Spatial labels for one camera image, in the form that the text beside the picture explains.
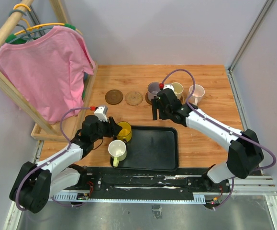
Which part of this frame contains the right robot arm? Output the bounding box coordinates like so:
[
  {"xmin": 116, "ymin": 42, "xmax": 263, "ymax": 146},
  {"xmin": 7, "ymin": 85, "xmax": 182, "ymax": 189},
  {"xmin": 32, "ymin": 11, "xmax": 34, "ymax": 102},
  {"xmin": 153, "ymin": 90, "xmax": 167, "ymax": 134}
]
[{"xmin": 151, "ymin": 88, "xmax": 264, "ymax": 192}]

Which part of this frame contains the white mug yellow handle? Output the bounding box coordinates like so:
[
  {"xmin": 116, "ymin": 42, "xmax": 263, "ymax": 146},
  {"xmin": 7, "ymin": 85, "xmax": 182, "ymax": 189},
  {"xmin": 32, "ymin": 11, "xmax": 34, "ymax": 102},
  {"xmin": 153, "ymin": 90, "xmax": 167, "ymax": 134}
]
[{"xmin": 108, "ymin": 140, "xmax": 127, "ymax": 167}]

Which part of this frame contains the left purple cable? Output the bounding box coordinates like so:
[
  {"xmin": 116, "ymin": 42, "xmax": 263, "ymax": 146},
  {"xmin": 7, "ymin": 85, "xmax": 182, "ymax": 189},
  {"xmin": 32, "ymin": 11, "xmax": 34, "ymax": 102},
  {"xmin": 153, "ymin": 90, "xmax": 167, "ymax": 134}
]
[{"xmin": 15, "ymin": 106, "xmax": 96, "ymax": 211}]

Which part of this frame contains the black serving tray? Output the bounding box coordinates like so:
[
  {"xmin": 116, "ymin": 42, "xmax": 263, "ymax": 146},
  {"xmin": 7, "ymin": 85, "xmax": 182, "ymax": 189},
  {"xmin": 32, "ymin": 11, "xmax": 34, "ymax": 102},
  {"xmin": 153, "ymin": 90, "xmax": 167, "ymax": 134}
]
[{"xmin": 110, "ymin": 126, "xmax": 179, "ymax": 172}]

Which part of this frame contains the yellow green hanger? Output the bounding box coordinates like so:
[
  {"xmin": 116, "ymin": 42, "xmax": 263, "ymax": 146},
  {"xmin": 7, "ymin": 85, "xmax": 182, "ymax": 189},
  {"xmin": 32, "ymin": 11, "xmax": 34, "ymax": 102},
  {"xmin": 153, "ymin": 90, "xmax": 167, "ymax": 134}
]
[{"xmin": 4, "ymin": 2, "xmax": 83, "ymax": 44}]

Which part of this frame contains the woven rattan coaster back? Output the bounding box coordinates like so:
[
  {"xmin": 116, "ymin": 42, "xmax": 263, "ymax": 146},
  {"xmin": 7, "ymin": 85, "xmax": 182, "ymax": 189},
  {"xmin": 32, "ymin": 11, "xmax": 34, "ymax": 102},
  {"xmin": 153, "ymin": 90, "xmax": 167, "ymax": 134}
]
[{"xmin": 125, "ymin": 91, "xmax": 143, "ymax": 106}]

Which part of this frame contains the wooden clothes rack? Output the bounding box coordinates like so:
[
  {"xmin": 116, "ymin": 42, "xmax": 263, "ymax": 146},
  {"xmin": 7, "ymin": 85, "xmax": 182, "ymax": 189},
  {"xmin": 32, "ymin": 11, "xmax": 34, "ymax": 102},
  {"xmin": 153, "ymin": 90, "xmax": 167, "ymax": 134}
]
[{"xmin": 0, "ymin": 0, "xmax": 98, "ymax": 142}]

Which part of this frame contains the brown coaster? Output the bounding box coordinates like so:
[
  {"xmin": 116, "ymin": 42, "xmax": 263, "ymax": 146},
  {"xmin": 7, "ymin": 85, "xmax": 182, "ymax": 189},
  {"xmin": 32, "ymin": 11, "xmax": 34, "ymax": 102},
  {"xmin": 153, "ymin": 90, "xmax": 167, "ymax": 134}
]
[
  {"xmin": 145, "ymin": 93, "xmax": 152, "ymax": 105},
  {"xmin": 105, "ymin": 89, "xmax": 123, "ymax": 105}
]

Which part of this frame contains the pink t-shirt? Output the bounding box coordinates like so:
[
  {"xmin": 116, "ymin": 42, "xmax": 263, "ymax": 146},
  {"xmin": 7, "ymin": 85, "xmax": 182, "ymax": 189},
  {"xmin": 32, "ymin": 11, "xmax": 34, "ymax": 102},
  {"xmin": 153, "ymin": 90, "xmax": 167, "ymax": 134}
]
[{"xmin": 0, "ymin": 26, "xmax": 95, "ymax": 124}]

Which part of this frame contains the aluminium rail frame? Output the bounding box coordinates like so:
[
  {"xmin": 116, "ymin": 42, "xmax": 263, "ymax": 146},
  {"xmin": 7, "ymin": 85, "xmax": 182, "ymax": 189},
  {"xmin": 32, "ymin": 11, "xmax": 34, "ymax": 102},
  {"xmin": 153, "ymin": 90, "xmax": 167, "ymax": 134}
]
[{"xmin": 6, "ymin": 167, "xmax": 277, "ymax": 230}]

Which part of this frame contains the cream mug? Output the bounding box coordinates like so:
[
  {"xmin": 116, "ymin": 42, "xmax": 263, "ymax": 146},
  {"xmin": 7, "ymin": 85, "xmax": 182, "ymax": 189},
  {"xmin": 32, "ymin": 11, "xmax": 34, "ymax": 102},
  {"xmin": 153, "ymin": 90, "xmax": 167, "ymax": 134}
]
[{"xmin": 171, "ymin": 82, "xmax": 184, "ymax": 99}]

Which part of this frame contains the purple mug black handle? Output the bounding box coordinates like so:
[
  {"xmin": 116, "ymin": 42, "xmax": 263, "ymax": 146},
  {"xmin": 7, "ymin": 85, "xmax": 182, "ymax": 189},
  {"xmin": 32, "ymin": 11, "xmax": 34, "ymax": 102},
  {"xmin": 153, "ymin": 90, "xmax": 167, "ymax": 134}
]
[{"xmin": 147, "ymin": 82, "xmax": 160, "ymax": 100}]

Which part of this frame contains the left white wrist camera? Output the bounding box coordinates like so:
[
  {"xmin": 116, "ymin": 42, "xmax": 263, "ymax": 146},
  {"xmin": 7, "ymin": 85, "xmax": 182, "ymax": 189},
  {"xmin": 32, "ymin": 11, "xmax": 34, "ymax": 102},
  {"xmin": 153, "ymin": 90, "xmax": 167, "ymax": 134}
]
[{"xmin": 94, "ymin": 105, "xmax": 108, "ymax": 122}]

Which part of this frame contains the grey hanger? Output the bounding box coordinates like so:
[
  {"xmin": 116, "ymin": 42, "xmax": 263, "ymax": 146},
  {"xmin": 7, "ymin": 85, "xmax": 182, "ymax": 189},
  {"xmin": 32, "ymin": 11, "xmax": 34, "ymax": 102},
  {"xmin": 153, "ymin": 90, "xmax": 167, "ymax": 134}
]
[{"xmin": 5, "ymin": 3, "xmax": 53, "ymax": 45}]

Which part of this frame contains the purple cable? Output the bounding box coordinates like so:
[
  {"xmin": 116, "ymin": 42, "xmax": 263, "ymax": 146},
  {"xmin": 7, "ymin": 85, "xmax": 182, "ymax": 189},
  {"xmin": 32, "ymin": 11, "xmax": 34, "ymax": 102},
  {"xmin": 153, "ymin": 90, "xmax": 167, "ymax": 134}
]
[
  {"xmin": 163, "ymin": 69, "xmax": 277, "ymax": 211},
  {"xmin": 15, "ymin": 106, "xmax": 96, "ymax": 211}
]

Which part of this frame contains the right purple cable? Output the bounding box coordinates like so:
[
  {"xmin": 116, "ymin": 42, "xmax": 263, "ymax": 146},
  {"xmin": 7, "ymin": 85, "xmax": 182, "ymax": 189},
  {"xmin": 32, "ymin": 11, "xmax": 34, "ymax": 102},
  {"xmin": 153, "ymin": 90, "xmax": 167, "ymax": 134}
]
[{"xmin": 163, "ymin": 69, "xmax": 277, "ymax": 211}]

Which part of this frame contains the aluminium corner post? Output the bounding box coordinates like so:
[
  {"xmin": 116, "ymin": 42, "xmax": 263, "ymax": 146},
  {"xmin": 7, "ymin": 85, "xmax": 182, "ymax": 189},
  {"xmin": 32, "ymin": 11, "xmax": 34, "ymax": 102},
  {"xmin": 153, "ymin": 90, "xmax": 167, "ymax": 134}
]
[{"xmin": 230, "ymin": 0, "xmax": 277, "ymax": 70}]

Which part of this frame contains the pink mug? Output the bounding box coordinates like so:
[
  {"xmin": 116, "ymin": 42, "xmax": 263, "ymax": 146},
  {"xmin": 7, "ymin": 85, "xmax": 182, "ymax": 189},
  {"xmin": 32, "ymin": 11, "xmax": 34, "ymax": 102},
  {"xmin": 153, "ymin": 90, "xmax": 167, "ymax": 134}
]
[{"xmin": 188, "ymin": 84, "xmax": 205, "ymax": 105}]

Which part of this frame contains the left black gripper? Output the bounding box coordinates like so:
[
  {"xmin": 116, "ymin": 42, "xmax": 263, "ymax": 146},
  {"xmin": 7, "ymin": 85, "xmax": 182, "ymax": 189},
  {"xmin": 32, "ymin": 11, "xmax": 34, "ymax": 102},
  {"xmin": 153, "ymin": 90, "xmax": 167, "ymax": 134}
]
[{"xmin": 92, "ymin": 116, "xmax": 123, "ymax": 142}]

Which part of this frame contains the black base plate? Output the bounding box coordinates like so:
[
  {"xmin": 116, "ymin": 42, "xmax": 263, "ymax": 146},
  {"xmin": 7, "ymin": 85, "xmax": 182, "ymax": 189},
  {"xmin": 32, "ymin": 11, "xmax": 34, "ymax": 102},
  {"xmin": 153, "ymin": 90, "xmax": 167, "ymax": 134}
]
[{"xmin": 66, "ymin": 167, "xmax": 230, "ymax": 202}]

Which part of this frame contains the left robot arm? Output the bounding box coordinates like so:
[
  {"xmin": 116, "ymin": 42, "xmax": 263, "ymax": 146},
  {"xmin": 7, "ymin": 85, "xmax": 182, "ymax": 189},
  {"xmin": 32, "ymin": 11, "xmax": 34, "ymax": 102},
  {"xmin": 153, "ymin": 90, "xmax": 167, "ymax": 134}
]
[{"xmin": 9, "ymin": 115, "xmax": 122, "ymax": 213}]

